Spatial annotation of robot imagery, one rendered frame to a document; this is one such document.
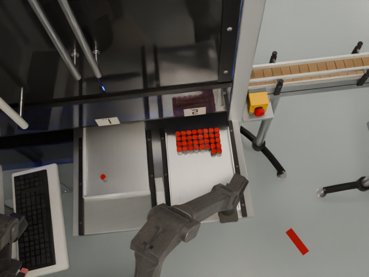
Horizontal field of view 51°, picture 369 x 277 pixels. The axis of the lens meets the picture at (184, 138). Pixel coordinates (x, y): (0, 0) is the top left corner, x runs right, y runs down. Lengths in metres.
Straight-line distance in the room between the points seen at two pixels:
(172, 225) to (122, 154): 0.78
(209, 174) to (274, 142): 1.09
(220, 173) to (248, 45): 0.59
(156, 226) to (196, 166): 0.71
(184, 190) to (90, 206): 0.37
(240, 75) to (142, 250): 0.70
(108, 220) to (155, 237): 0.70
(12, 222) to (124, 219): 0.53
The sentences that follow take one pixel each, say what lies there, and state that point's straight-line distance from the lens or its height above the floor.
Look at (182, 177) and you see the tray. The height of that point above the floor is 0.88.
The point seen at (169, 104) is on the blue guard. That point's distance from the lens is 1.44.
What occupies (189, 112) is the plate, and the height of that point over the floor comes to 1.02.
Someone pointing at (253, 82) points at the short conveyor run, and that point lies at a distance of 1.65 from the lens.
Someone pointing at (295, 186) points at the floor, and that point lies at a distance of 2.53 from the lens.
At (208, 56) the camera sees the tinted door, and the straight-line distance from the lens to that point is 1.22.
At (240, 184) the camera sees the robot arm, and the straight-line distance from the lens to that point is 1.31.
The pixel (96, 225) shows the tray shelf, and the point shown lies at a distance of 1.58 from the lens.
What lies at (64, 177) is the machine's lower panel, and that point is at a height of 0.39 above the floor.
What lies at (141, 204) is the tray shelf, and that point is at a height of 0.88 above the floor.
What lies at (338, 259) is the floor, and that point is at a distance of 2.51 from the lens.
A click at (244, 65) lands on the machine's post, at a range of 1.27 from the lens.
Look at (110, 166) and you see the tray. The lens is 1.62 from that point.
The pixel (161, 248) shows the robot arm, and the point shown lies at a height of 1.53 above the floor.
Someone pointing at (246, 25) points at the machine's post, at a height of 1.51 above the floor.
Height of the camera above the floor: 2.38
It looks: 68 degrees down
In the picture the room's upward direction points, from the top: 8 degrees counter-clockwise
